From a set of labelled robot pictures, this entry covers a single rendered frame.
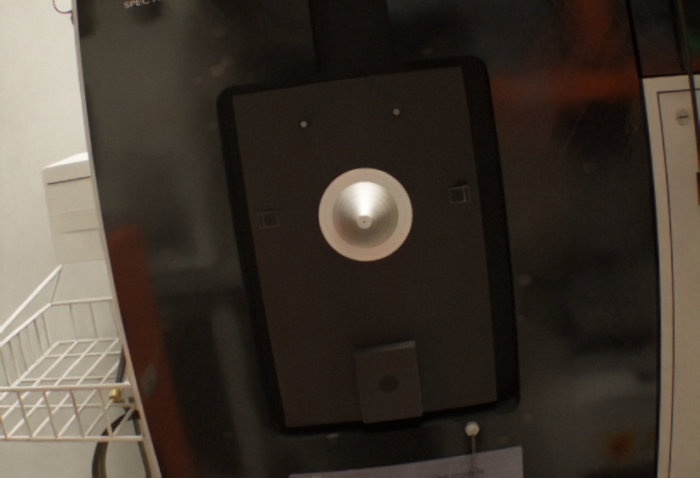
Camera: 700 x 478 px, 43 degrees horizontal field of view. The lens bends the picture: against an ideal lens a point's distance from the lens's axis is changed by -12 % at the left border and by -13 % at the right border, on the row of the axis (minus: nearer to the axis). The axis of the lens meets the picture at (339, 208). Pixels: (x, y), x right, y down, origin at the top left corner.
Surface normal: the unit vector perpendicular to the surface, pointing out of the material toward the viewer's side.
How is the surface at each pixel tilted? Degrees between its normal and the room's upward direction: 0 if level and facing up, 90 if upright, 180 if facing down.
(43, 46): 90
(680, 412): 90
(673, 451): 90
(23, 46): 90
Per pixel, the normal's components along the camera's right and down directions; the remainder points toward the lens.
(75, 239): -0.06, 0.17
